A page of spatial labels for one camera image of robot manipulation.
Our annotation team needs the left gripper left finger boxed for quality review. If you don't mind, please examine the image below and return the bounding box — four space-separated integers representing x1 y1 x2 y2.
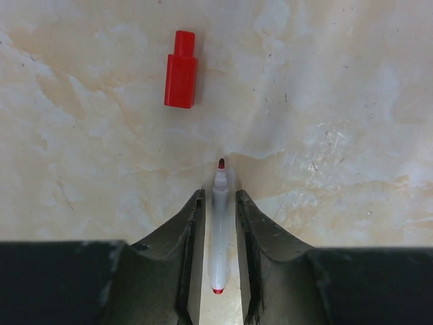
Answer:
1 190 206 324

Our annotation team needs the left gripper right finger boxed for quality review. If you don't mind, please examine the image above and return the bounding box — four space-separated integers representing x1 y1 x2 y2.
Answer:
235 190 432 324

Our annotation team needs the white pen red end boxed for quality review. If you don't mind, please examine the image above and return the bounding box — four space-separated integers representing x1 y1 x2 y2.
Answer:
210 158 229 295

